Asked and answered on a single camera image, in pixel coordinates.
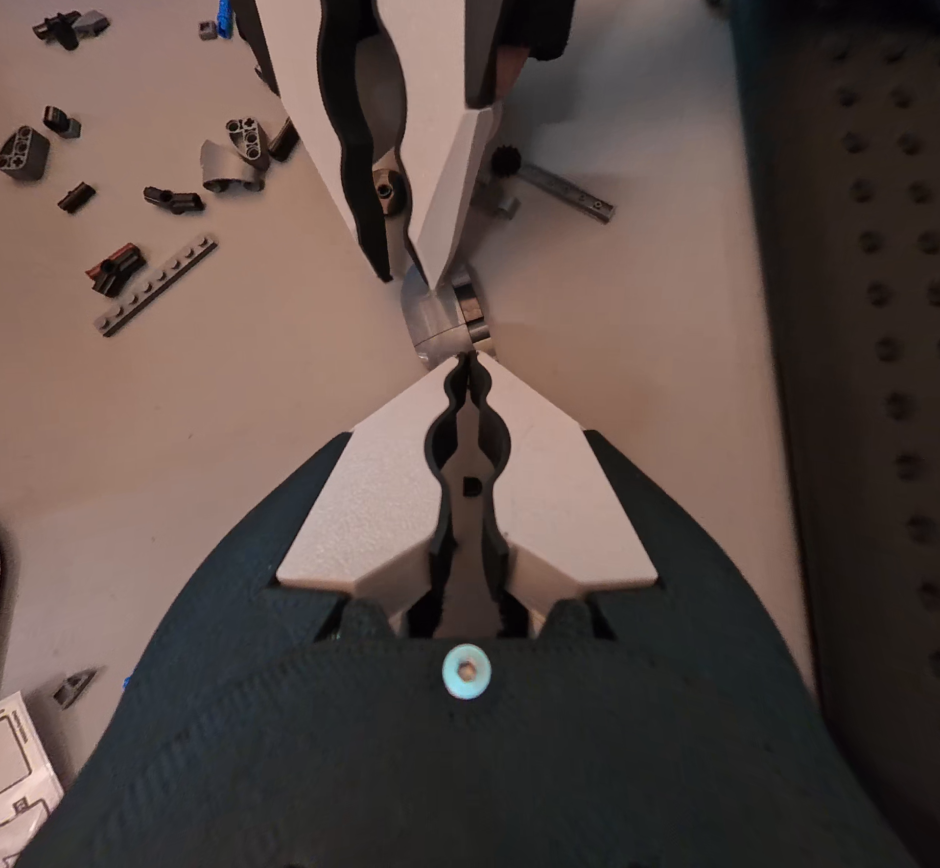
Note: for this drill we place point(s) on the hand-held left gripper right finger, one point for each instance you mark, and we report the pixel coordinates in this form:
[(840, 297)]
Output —
[(573, 515)]

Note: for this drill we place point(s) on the black and red lego connector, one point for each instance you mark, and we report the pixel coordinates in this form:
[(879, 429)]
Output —
[(116, 269)]

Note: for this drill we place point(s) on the black angled lego connector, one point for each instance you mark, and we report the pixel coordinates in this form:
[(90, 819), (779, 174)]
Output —
[(175, 200)]

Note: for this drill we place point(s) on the small black lego gear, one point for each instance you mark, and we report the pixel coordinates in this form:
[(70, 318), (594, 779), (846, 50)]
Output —
[(507, 161)]

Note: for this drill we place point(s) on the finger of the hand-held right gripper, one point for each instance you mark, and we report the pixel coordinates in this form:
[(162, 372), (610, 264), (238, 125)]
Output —
[(286, 23), (430, 60)]

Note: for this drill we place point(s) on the dark grey domed lego assembly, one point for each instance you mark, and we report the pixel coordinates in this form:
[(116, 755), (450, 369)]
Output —
[(433, 324)]

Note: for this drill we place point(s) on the small grey lego frame piece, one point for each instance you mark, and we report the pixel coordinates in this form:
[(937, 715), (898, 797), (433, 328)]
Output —
[(73, 688)]

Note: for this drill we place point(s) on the round grey lego disc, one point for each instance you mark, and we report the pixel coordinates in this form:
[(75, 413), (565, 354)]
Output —
[(385, 194)]

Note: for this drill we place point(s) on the sticker sheet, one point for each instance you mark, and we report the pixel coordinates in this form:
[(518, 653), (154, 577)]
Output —
[(26, 765)]

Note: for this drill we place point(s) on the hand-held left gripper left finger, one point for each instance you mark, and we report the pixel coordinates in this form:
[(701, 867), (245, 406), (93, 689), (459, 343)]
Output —
[(360, 515)]

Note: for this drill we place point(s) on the grey triangular lego liftarm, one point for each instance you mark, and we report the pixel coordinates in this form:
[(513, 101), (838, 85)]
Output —
[(248, 141)]

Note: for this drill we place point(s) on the grey lego pin connector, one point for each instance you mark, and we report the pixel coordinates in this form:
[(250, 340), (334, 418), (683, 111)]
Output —
[(92, 23)]

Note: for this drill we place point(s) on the small grey lego block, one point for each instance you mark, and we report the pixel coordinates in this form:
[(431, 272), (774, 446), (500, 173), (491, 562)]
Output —
[(207, 29)]

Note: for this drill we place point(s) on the long grey studded lego plate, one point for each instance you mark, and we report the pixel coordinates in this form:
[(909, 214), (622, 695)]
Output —
[(158, 284)]

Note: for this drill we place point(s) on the dark grey lego plate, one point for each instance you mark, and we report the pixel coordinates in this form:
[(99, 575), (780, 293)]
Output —
[(569, 194)]

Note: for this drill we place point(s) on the dark grey lego beam block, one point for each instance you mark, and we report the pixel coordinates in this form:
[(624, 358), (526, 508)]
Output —
[(23, 154)]

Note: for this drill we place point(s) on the small black lego piece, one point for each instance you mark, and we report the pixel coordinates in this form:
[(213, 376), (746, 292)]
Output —
[(471, 486)]

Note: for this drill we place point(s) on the light grey curved lego panel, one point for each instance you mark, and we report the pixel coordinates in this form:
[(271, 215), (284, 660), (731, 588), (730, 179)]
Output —
[(220, 167)]

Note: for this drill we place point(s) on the black lego cross connector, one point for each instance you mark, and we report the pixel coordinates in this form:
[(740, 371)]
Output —
[(57, 29)]

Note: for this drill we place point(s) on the short black lego connector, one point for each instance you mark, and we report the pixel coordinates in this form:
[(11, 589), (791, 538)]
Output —
[(77, 197)]

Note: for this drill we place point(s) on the black lego tube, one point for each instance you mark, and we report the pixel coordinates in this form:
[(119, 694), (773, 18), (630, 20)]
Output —
[(283, 141)]

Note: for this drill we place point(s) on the person's right hand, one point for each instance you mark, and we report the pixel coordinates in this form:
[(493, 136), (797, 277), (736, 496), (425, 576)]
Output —
[(508, 75)]

